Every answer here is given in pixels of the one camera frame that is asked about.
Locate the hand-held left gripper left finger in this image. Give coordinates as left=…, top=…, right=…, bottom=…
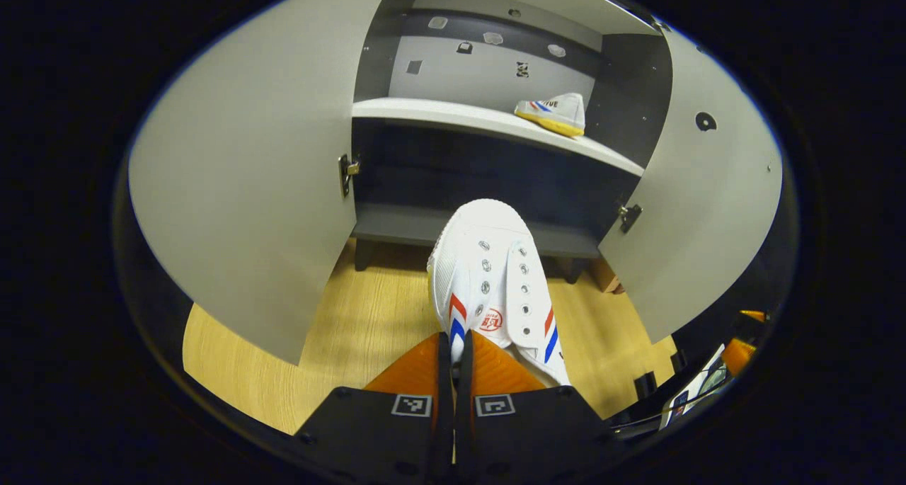
left=294, top=331, right=454, bottom=484

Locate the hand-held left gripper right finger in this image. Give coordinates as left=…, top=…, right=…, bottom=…
left=453, top=329, right=624, bottom=483

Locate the white striped shoe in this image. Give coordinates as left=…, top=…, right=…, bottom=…
left=514, top=92, right=587, bottom=138
left=426, top=199, right=571, bottom=388

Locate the grey shoe cabinet door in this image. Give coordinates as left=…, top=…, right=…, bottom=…
left=598, top=28, right=783, bottom=344
left=127, top=0, right=401, bottom=367

